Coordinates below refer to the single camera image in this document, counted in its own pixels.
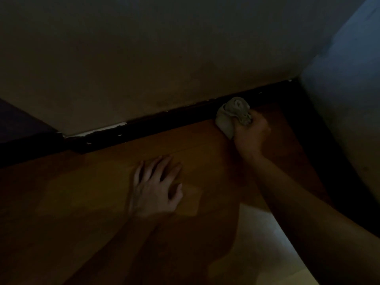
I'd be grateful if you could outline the person's left hand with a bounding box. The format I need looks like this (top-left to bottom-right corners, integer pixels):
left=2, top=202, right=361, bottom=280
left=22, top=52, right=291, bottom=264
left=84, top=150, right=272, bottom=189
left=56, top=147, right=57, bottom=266
left=128, top=155, right=184, bottom=219

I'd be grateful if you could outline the black baseboard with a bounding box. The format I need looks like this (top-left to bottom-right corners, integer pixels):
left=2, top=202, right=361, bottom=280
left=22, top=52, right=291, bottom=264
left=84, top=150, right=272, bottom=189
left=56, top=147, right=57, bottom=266
left=279, top=80, right=380, bottom=238
left=0, top=133, right=65, bottom=170
left=61, top=80, right=298, bottom=155

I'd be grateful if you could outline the grey cleaning cloth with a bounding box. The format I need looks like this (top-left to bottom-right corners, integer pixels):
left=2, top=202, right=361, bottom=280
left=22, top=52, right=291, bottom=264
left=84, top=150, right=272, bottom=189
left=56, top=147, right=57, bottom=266
left=215, top=96, right=253, bottom=140

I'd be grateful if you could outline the person's right forearm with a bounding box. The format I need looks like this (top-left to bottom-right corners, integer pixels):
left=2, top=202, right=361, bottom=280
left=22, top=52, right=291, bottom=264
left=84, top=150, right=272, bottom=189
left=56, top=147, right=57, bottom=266
left=243, top=154, right=380, bottom=285

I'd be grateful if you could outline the person's left forearm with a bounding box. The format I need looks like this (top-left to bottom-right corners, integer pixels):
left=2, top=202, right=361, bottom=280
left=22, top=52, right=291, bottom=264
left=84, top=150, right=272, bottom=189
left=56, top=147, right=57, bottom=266
left=62, top=215, right=167, bottom=285

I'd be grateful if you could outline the person's right hand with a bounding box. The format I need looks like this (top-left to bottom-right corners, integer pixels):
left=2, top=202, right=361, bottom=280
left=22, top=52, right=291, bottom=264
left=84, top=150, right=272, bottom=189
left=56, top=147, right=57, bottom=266
left=233, top=111, right=273, bottom=161

